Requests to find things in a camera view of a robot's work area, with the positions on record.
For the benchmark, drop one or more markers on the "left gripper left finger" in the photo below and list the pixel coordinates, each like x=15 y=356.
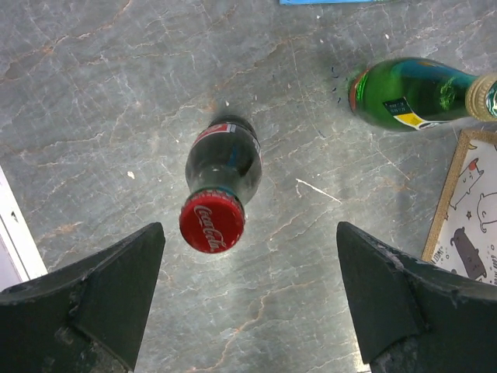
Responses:
x=89 y=316

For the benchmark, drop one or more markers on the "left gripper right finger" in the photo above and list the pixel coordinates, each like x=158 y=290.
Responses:
x=411 y=316

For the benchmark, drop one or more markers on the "brown canvas tote bag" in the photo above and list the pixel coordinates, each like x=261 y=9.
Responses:
x=462 y=237

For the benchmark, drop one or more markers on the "cola bottle red cap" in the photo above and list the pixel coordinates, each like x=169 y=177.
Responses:
x=223 y=172

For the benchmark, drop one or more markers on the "green glass bottle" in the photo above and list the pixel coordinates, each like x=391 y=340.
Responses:
x=413 y=94

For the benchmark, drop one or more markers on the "blue patterned cloth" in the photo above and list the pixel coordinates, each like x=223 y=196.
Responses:
x=325 y=2

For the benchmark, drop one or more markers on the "aluminium frame rail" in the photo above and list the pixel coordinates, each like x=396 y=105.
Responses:
x=20 y=258

